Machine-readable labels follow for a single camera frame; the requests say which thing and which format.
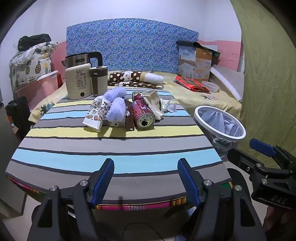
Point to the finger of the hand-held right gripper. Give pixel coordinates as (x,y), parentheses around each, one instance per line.
(262,147)
(242,158)

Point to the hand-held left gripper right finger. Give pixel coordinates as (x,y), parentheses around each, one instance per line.
(187,182)

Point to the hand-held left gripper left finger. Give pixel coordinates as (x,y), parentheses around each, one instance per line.
(104,180)

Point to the white trash bin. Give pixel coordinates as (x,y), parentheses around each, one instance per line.
(231,137)

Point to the clear bin liner bag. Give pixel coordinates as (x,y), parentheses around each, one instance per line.
(222,122)

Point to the brown snack wrapper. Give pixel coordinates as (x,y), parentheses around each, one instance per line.
(129,120)

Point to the patterned paper cup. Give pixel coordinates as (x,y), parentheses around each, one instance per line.
(94,115)

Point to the purple foam net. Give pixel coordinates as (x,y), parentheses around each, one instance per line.
(116,111)
(115,92)

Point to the clear plastic cup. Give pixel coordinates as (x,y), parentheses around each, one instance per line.
(173,107)

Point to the red drink can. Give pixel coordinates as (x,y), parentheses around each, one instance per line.
(137,96)
(141,111)

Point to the white snack wrapper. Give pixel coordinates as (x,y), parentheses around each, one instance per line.
(155,104)

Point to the person's right hand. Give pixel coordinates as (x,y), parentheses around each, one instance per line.
(279,220)

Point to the striped tablecloth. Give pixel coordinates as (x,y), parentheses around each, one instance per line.
(115,148)

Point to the multicoloured woven cloth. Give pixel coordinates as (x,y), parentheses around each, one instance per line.
(138,206)

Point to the green curtain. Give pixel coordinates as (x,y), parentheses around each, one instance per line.
(266,81)

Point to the yellow bed sheet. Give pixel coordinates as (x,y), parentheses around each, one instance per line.
(196,102)

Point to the white foam board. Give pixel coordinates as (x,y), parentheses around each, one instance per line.
(229,78)

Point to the white bowl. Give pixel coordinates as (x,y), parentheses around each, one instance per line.
(211,87)

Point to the red plaid cloth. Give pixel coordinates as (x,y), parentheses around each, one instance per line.
(189,83)

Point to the beige brown insulated mug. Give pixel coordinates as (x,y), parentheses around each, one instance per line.
(99,81)

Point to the beige electric kettle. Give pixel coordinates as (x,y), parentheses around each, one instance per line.
(77,78)

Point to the brown polka-dot blanket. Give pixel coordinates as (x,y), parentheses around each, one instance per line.
(120,76)

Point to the printed cardboard box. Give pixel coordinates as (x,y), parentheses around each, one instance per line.
(196,62)

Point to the pink storage box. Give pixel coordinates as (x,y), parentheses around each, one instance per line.
(44,90)

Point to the pineapple print bedding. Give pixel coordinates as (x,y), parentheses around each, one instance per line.
(34,64)

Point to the blue floral headboard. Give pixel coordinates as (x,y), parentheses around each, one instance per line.
(138,41)

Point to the black bag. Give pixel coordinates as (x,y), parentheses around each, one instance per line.
(34,40)

